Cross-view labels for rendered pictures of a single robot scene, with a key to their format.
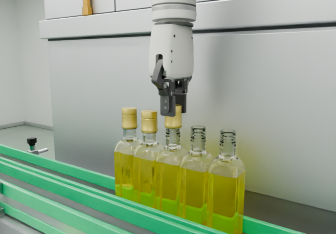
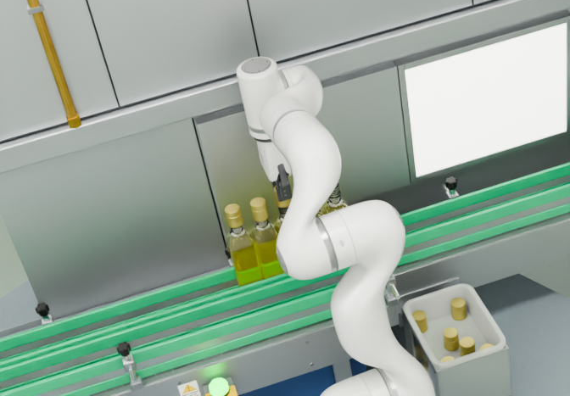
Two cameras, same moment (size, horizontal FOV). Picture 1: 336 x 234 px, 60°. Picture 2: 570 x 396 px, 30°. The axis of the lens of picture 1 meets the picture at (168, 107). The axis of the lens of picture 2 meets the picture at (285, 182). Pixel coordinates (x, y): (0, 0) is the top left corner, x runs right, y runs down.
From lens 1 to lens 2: 1.98 m
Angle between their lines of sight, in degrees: 46
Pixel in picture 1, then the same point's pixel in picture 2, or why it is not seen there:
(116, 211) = (262, 294)
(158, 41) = (277, 155)
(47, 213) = (214, 337)
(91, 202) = (230, 304)
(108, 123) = (137, 226)
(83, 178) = (164, 298)
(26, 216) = (180, 359)
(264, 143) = not seen: hidden behind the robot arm
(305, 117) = (360, 137)
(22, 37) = not seen: outside the picture
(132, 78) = (165, 167)
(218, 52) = not seen: hidden behind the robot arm
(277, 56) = (331, 103)
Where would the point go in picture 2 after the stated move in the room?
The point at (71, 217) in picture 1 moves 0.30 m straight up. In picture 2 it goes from (246, 321) to (220, 218)
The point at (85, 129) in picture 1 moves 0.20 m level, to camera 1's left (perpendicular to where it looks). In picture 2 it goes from (97, 250) to (30, 302)
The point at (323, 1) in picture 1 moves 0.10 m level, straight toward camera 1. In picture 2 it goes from (354, 56) to (373, 76)
